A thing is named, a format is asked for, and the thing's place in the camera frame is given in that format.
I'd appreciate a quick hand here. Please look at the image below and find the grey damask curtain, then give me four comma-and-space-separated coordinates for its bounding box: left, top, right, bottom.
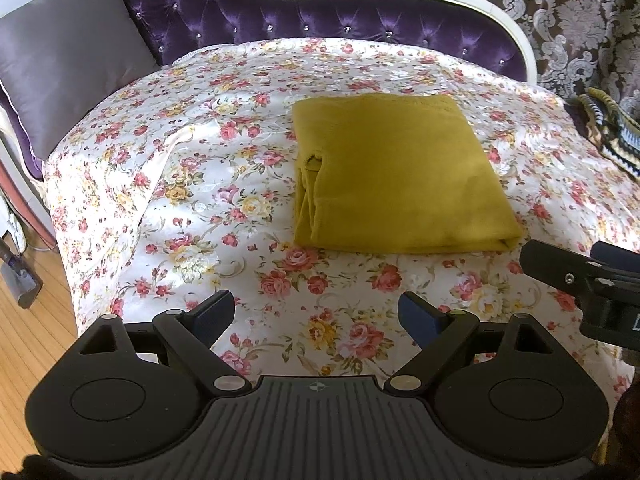
235, 0, 640, 116

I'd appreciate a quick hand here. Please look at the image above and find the striped knitted cloth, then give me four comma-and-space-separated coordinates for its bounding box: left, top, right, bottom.
565, 87, 640, 181

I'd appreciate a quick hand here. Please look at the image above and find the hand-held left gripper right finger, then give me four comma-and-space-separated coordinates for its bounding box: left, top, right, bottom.
385, 291, 567, 393

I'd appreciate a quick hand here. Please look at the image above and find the floral bed sheet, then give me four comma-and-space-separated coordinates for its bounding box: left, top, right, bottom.
42, 37, 640, 396

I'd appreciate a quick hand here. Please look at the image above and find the grey purple vacuum head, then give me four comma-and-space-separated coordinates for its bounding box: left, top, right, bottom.
0, 237, 44, 309

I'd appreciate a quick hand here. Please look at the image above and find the grey satin pillow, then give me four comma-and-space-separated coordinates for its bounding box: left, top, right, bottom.
0, 0, 161, 161

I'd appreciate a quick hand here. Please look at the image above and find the mustard yellow garment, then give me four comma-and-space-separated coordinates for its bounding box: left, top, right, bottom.
291, 92, 526, 256

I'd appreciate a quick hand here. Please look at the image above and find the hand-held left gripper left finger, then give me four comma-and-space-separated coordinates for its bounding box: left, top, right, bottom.
72, 289, 253, 396

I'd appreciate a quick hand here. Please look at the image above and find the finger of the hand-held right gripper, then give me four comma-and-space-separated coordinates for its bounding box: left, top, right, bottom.
519, 239, 602, 302
590, 241, 640, 282

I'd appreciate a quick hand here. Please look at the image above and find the white cable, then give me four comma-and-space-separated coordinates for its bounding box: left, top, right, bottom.
4, 207, 58, 253

